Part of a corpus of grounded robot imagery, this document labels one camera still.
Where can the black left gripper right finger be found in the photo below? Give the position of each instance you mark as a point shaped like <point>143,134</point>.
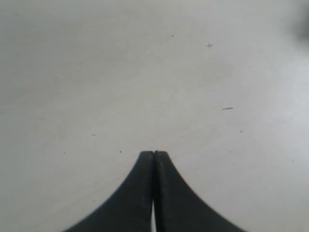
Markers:
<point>177,208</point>

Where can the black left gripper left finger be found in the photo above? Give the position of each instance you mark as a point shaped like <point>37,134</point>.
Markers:
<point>129,208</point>

